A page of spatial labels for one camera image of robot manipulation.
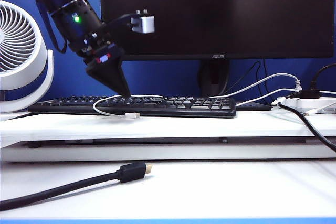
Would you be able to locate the white Type-C charging cable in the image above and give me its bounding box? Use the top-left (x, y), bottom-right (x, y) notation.
top-left (92, 89), bottom-right (301, 118)

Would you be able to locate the white desk fan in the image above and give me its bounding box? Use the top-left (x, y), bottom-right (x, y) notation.
top-left (0, 0), bottom-right (55, 114)

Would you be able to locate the black plug cable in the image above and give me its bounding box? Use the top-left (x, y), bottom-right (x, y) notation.
top-left (311, 63), bottom-right (336, 91)

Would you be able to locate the thick black HDMI cable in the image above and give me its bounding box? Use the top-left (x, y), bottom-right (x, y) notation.
top-left (0, 161), bottom-right (154, 212)

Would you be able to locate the white power strip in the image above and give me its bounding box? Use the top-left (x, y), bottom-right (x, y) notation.
top-left (271, 97), bottom-right (336, 115)

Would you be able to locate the white desk riser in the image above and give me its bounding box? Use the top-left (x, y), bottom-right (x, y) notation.
top-left (0, 110), bottom-right (336, 163)

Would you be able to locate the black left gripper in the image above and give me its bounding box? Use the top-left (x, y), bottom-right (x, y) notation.
top-left (83, 41), bottom-right (132, 98)

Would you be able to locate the black power adapter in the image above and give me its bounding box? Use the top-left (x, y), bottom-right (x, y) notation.
top-left (288, 89), bottom-right (321, 99)

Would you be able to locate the thick black power cord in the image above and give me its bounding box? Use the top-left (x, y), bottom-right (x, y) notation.
top-left (277, 102), bottom-right (336, 153)

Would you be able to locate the grey braided charging cable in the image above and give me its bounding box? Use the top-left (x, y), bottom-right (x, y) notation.
top-left (211, 73), bottom-right (302, 98)

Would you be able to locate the black monitor stand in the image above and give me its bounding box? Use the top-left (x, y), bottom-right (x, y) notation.
top-left (197, 59), bottom-right (232, 98)

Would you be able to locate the black mouse pad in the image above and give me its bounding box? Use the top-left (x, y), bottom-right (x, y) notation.
top-left (235, 102), bottom-right (274, 112)

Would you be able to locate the black computer keyboard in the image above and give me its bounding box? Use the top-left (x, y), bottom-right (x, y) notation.
top-left (27, 94), bottom-right (237, 119)

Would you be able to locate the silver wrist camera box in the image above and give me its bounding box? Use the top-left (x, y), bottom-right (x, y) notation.
top-left (130, 9), bottom-right (156, 35)

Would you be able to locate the thin black cable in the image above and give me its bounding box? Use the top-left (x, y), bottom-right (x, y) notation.
top-left (263, 59), bottom-right (274, 104)
top-left (227, 60), bottom-right (263, 94)

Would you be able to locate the black ASUS monitor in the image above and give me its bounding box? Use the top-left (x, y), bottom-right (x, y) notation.
top-left (100, 0), bottom-right (336, 61)

